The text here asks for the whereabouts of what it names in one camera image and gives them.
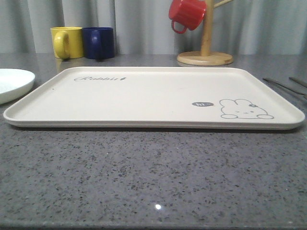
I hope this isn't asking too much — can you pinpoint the cream rabbit serving tray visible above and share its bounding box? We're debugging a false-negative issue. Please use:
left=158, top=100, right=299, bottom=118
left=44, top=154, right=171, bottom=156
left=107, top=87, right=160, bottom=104
left=3, top=67, right=305, bottom=130

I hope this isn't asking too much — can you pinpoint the white round plate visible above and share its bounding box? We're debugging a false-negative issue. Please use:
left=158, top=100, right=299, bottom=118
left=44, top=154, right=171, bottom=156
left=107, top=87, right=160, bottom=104
left=0, top=69, right=35, bottom=104

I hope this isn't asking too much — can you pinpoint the silver fork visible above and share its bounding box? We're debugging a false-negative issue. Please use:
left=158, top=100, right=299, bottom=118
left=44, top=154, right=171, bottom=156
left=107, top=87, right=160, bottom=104
left=262, top=78, right=307, bottom=99

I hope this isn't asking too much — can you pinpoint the grey curtain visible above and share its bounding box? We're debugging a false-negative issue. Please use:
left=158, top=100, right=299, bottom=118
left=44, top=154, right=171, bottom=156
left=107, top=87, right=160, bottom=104
left=0, top=0, right=307, bottom=55

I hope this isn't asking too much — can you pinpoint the red mug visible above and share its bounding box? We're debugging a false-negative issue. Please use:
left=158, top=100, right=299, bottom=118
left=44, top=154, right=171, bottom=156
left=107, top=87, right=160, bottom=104
left=168, top=0, right=207, bottom=34

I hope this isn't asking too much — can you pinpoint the wooden mug tree stand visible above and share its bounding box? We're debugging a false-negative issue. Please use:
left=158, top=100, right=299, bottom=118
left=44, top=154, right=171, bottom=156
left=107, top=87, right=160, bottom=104
left=177, top=0, right=234, bottom=66

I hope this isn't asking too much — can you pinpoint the dark blue mug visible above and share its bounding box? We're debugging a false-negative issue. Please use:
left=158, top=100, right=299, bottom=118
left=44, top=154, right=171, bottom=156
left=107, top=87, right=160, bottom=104
left=82, top=27, right=115, bottom=59

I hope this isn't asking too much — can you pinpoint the yellow mug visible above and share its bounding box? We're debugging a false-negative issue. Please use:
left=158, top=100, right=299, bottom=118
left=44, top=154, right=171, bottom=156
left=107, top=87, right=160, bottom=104
left=50, top=27, right=83, bottom=59

